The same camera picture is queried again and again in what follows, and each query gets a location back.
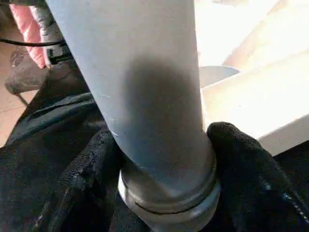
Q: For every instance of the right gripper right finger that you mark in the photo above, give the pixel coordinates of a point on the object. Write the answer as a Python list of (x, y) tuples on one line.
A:
[(260, 188)]

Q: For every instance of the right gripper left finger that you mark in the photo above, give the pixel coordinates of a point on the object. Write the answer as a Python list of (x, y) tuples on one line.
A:
[(79, 188)]

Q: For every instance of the white plastic table top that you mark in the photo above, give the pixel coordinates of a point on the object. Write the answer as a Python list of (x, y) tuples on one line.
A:
[(253, 96)]

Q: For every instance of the white plastic table leg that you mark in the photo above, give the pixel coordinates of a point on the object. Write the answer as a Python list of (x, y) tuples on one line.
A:
[(144, 72)]

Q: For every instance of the black plastic mat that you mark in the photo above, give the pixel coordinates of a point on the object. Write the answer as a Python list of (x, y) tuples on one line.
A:
[(36, 149)]

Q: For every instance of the pink quilted object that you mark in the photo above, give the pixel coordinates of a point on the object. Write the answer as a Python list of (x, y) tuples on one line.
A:
[(31, 36)]

